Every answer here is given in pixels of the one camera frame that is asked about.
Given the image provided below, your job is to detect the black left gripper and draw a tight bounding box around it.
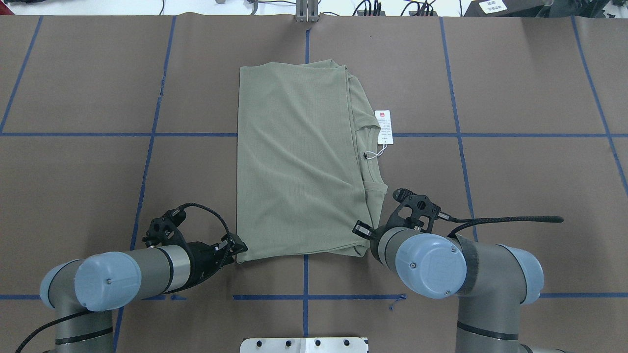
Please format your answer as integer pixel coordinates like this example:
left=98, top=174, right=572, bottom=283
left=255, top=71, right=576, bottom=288
left=186, top=234, right=248, bottom=287

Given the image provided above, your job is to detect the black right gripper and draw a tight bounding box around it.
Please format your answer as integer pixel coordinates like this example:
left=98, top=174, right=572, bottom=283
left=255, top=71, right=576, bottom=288
left=353, top=221, right=391, bottom=246

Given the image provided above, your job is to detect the green long-sleeve shirt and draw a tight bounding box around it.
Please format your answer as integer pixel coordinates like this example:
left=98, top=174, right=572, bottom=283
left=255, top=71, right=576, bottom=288
left=237, top=59, right=388, bottom=264

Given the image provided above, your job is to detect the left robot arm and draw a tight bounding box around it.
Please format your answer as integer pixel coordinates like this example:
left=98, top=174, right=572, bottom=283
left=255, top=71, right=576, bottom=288
left=39, top=234, right=247, bottom=353

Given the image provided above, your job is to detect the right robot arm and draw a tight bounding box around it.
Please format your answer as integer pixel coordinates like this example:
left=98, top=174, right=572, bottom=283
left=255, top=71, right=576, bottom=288
left=353, top=221, right=548, bottom=353

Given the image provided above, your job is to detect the white shirt price tag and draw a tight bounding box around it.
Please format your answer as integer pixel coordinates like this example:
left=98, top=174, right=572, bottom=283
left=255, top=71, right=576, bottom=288
left=364, top=110, right=394, bottom=160

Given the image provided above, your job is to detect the white metal mounting plate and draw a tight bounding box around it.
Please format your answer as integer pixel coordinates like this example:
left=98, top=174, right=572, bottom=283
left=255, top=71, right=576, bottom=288
left=239, top=337, right=369, bottom=353

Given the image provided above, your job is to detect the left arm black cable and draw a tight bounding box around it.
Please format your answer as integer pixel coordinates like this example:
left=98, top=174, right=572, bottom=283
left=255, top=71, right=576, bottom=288
left=15, top=202, right=231, bottom=353

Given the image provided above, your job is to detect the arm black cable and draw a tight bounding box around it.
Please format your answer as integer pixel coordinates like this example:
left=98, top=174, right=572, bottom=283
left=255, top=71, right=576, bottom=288
left=15, top=202, right=231, bottom=353
left=446, top=216, right=565, bottom=239

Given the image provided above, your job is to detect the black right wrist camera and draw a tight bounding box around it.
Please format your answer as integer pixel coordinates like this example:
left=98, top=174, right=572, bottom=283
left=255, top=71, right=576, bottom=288
left=385, top=188, right=452, bottom=234

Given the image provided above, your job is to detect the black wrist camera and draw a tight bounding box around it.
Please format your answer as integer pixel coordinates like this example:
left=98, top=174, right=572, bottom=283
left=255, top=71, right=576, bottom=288
left=141, top=206, right=186, bottom=248
left=385, top=188, right=452, bottom=234

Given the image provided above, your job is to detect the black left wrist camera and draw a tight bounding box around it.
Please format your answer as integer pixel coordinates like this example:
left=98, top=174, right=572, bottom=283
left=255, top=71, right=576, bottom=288
left=141, top=206, right=186, bottom=248

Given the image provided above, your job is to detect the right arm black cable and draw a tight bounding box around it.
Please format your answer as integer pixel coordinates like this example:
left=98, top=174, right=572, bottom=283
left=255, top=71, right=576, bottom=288
left=446, top=216, right=565, bottom=239

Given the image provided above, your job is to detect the aluminium frame post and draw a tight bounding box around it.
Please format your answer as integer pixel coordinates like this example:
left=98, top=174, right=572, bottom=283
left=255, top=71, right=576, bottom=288
left=294, top=0, right=320, bottom=23

